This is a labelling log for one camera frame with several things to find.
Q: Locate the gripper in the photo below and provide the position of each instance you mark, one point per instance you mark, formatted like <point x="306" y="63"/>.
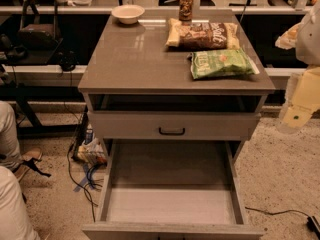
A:
<point x="309" y="44"/>

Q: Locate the green jalapeno chip bag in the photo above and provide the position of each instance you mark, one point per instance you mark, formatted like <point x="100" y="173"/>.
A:
<point x="221" y="63"/>

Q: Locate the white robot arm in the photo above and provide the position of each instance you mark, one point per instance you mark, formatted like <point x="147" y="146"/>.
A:
<point x="304" y="37"/>

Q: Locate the grey drawer cabinet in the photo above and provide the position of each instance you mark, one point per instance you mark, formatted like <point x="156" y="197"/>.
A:
<point x="133" y="70"/>

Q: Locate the brown chip bag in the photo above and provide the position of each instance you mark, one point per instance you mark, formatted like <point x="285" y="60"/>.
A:
<point x="202" y="35"/>

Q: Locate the open grey middle drawer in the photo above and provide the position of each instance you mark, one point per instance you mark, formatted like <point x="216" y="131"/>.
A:
<point x="171" y="190"/>

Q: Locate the closed grey upper drawer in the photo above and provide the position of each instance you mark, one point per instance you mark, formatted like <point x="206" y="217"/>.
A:
<point x="199" y="126"/>

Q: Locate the white bowl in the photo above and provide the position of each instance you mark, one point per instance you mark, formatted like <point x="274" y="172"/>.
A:
<point x="128" y="14"/>

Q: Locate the snack packages on floor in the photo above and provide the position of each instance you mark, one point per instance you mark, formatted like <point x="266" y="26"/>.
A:
<point x="90" y="150"/>

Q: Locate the black headphones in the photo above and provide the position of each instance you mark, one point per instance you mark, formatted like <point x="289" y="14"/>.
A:
<point x="67" y="61"/>

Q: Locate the tan shoe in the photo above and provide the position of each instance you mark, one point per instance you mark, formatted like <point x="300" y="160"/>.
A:
<point x="28" y="162"/>

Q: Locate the person leg beige trousers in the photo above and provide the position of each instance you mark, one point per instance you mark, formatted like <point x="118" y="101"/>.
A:
<point x="9" y="145"/>

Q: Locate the black drawer handle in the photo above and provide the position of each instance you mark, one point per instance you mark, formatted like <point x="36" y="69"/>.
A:
<point x="172" y="132"/>

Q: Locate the black bag with handles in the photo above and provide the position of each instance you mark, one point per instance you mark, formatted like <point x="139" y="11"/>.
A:
<point x="38" y="36"/>

